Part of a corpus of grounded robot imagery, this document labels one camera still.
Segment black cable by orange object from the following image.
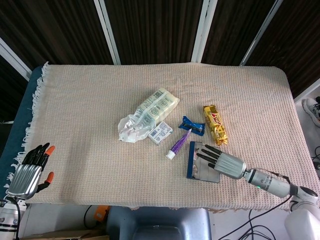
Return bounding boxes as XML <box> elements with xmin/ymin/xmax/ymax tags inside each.
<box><xmin>83</xmin><ymin>204</ymin><xmax>101</xmax><ymax>230</ymax></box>

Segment purple toothpaste tube white cap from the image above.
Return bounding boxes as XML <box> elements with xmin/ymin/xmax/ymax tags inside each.
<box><xmin>165</xmin><ymin>128</ymin><xmax>193</xmax><ymax>161</ymax></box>

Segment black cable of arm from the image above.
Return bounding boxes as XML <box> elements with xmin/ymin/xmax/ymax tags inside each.
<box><xmin>219</xmin><ymin>194</ymin><xmax>293</xmax><ymax>240</ymax></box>
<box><xmin>3</xmin><ymin>196</ymin><xmax>21</xmax><ymax>240</ymax></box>

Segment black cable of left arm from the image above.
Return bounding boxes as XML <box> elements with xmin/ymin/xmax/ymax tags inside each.
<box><xmin>3</xmin><ymin>196</ymin><xmax>21</xmax><ymax>240</ymax></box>

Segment beige waffle weave blanket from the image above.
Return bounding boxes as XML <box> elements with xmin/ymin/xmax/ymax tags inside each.
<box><xmin>21</xmin><ymin>61</ymin><xmax>315</xmax><ymax>212</ymax></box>

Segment left silver robot hand orange tips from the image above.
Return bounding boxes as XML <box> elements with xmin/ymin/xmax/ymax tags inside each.
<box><xmin>6</xmin><ymin>142</ymin><xmax>55</xmax><ymax>201</ymax></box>

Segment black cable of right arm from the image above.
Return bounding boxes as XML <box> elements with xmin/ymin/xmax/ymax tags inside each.
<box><xmin>219</xmin><ymin>194</ymin><xmax>293</xmax><ymax>240</ymax></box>

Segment white partition frame post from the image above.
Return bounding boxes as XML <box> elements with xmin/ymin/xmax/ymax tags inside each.
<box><xmin>0</xmin><ymin>37</ymin><xmax>32</xmax><ymax>81</ymax></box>
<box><xmin>239</xmin><ymin>0</ymin><xmax>285</xmax><ymax>67</ymax></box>
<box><xmin>191</xmin><ymin>0</ymin><xmax>218</xmax><ymax>63</ymax></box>
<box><xmin>93</xmin><ymin>0</ymin><xmax>122</xmax><ymax>66</ymax></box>
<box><xmin>293</xmin><ymin>77</ymin><xmax>320</xmax><ymax>105</ymax></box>

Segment razor in blue wrapper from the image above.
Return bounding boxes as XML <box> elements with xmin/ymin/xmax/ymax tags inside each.
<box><xmin>178</xmin><ymin>115</ymin><xmax>206</xmax><ymax>137</ymax></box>

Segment small white blue carton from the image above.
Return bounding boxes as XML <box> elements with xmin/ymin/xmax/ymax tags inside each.
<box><xmin>147</xmin><ymin>121</ymin><xmax>174</xmax><ymax>146</ymax></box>

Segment gold foil snack packet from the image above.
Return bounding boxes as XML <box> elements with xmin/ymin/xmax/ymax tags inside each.
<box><xmin>202</xmin><ymin>105</ymin><xmax>229</xmax><ymax>146</ymax></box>

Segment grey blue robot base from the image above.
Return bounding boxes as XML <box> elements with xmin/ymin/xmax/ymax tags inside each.
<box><xmin>106</xmin><ymin>206</ymin><xmax>213</xmax><ymax>240</ymax></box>

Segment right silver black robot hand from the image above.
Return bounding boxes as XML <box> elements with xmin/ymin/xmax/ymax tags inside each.
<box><xmin>196</xmin><ymin>144</ymin><xmax>248</xmax><ymax>180</ymax></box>

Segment white sneaker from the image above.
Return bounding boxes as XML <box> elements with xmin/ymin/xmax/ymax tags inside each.
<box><xmin>302</xmin><ymin>97</ymin><xmax>320</xmax><ymax>127</ymax></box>

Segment orange plastic object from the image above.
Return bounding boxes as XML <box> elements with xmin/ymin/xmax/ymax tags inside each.
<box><xmin>94</xmin><ymin>205</ymin><xmax>111</xmax><ymax>222</ymax></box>

